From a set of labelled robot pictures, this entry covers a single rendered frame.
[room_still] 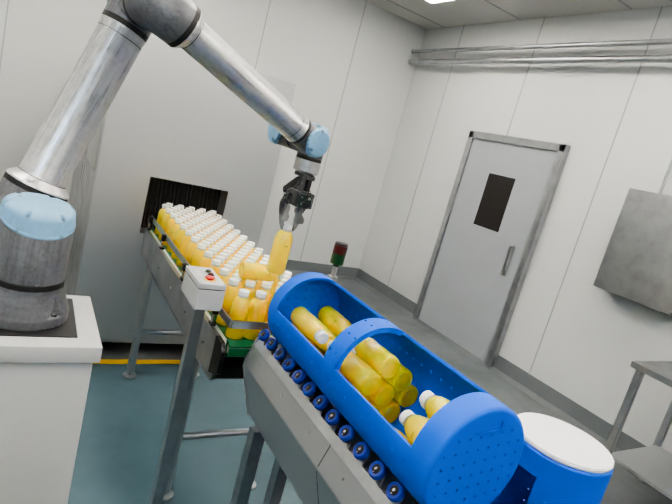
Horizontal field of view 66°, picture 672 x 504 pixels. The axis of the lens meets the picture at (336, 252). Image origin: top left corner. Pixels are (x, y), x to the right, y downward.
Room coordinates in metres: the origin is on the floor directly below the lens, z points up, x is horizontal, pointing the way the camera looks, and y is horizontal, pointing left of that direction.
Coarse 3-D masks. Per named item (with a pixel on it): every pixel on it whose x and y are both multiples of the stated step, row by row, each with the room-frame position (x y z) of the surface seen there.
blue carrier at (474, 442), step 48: (288, 288) 1.65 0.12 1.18; (336, 288) 1.79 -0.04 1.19; (288, 336) 1.53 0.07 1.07; (384, 336) 1.56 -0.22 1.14; (336, 384) 1.26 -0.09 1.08; (432, 384) 1.35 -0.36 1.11; (384, 432) 1.07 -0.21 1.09; (432, 432) 0.98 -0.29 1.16; (480, 432) 1.00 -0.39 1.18; (432, 480) 0.95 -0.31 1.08; (480, 480) 1.03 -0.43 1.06
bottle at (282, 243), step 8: (280, 232) 1.81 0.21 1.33; (288, 232) 1.81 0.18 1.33; (280, 240) 1.79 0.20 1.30; (288, 240) 1.80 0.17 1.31; (272, 248) 1.81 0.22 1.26; (280, 248) 1.79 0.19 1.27; (288, 248) 1.81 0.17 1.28; (272, 256) 1.80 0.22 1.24; (280, 256) 1.79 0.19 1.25; (288, 256) 1.82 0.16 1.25; (272, 264) 1.80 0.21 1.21; (280, 264) 1.80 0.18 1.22; (272, 272) 1.79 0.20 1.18; (280, 272) 1.80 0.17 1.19
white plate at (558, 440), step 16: (528, 416) 1.48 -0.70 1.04; (544, 416) 1.51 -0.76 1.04; (528, 432) 1.37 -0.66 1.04; (544, 432) 1.40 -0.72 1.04; (560, 432) 1.43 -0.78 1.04; (576, 432) 1.46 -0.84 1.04; (544, 448) 1.30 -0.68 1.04; (560, 448) 1.32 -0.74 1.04; (576, 448) 1.35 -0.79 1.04; (592, 448) 1.38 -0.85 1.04; (576, 464) 1.26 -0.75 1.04; (592, 464) 1.28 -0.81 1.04; (608, 464) 1.31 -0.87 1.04
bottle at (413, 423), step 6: (414, 414) 1.13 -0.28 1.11; (408, 420) 1.11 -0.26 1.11; (414, 420) 1.10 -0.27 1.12; (420, 420) 1.09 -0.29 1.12; (426, 420) 1.09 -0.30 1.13; (408, 426) 1.09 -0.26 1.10; (414, 426) 1.08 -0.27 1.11; (420, 426) 1.07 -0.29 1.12; (408, 432) 1.08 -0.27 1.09; (414, 432) 1.07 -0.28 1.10; (408, 438) 1.09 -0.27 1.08; (414, 438) 1.06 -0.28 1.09
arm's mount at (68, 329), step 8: (72, 304) 1.24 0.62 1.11; (72, 312) 1.20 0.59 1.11; (72, 320) 1.16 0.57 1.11; (56, 328) 1.10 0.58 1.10; (64, 328) 1.11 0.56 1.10; (72, 328) 1.12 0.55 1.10; (32, 336) 1.04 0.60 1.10; (40, 336) 1.05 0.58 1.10; (48, 336) 1.06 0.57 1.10; (56, 336) 1.07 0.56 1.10; (64, 336) 1.08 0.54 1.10; (72, 336) 1.09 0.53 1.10
